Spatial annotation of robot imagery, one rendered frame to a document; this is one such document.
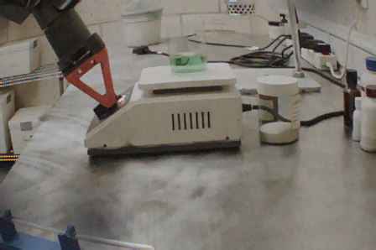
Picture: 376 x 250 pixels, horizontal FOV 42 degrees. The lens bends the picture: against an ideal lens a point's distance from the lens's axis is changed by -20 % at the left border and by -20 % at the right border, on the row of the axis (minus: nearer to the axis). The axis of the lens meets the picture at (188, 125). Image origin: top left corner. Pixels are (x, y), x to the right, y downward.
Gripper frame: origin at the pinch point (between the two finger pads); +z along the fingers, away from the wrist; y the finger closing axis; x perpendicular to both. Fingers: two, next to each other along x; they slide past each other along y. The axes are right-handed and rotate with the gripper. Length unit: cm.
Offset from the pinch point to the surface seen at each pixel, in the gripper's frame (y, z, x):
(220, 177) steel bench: -14.6, 11.9, -4.7
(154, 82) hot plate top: -4.6, 1.0, -5.6
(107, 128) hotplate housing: -3.5, 2.3, 2.2
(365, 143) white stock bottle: -16.5, 21.2, -23.0
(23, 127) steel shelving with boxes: 210, 9, 46
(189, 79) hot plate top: -5.1, 3.1, -9.3
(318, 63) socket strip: 40, 25, -44
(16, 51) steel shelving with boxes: 218, -30, 27
